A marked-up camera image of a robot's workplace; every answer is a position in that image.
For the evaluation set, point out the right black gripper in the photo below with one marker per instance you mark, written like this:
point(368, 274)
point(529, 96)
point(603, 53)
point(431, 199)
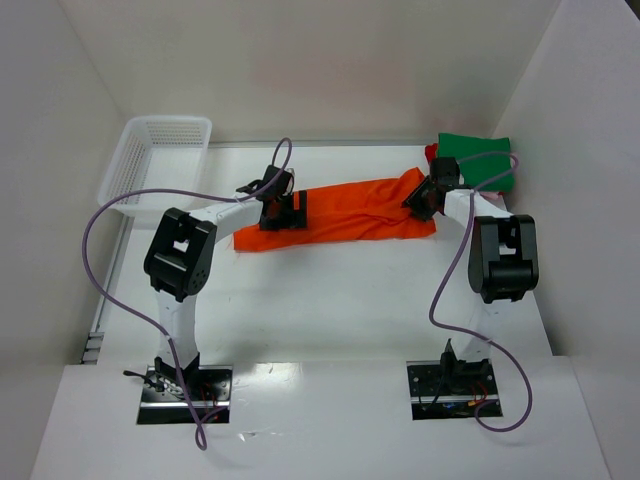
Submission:
point(417, 198)

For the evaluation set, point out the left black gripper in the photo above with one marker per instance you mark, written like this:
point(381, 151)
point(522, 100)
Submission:
point(298, 210)

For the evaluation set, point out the orange t shirt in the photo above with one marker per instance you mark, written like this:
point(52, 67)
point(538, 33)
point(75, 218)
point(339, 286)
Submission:
point(366, 210)

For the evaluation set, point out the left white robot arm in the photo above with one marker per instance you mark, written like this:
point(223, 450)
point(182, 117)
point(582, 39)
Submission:
point(179, 259)

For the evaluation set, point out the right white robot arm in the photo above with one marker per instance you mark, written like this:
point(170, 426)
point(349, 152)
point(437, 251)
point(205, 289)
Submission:
point(502, 265)

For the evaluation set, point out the red folded t shirt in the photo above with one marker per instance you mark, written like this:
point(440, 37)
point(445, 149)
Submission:
point(431, 152)

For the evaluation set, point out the green folded t shirt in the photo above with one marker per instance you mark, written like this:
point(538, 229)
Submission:
point(460, 147)

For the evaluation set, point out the pink folded t shirt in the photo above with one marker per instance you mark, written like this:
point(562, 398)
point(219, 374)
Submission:
point(500, 178)

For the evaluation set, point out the white plastic basket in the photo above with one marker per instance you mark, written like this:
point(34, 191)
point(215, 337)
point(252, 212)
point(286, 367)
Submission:
point(156, 152)

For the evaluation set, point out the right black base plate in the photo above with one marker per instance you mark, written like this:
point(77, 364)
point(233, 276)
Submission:
point(434, 396)

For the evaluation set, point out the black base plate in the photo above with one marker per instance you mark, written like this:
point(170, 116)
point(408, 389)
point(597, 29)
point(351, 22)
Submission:
point(162, 400)
point(434, 396)

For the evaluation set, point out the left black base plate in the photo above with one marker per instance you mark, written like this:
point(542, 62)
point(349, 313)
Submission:
point(162, 400)

